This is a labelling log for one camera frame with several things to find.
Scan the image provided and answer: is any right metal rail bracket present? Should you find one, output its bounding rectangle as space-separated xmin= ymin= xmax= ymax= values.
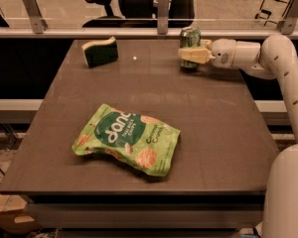
xmin=277 ymin=0 xmax=298 ymax=35

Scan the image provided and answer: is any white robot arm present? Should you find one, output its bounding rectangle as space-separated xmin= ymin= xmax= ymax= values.
xmin=178 ymin=35 xmax=298 ymax=238

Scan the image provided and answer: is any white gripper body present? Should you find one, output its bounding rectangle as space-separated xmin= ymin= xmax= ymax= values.
xmin=211 ymin=39 xmax=237 ymax=68

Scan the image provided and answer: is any green chips bag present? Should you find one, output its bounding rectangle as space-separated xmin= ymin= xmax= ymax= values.
xmin=72 ymin=104 xmax=181 ymax=177

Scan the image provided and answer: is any green soda can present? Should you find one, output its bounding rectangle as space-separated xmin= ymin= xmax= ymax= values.
xmin=180 ymin=27 xmax=201 ymax=71

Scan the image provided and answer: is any wooden stool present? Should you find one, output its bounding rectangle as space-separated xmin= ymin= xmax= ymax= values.
xmin=254 ymin=0 xmax=291 ymax=26

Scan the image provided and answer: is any left metal rail bracket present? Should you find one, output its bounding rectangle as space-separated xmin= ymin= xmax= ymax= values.
xmin=22 ymin=0 xmax=48 ymax=34

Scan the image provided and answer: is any cardboard box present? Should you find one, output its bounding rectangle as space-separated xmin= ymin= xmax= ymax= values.
xmin=0 ymin=194 xmax=41 ymax=235

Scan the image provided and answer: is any black office chair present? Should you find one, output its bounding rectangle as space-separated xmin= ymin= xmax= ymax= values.
xmin=82 ymin=0 xmax=195 ymax=28

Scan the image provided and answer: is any green yellow sponge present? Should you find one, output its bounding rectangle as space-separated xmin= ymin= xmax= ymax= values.
xmin=81 ymin=37 xmax=118 ymax=68

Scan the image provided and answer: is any metal rail bracket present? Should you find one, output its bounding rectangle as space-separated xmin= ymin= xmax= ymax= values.
xmin=157 ymin=0 xmax=169 ymax=35
xmin=22 ymin=0 xmax=48 ymax=34
xmin=277 ymin=0 xmax=298 ymax=35

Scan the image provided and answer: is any middle metal rail bracket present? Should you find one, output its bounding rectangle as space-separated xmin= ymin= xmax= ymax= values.
xmin=157 ymin=0 xmax=169 ymax=35

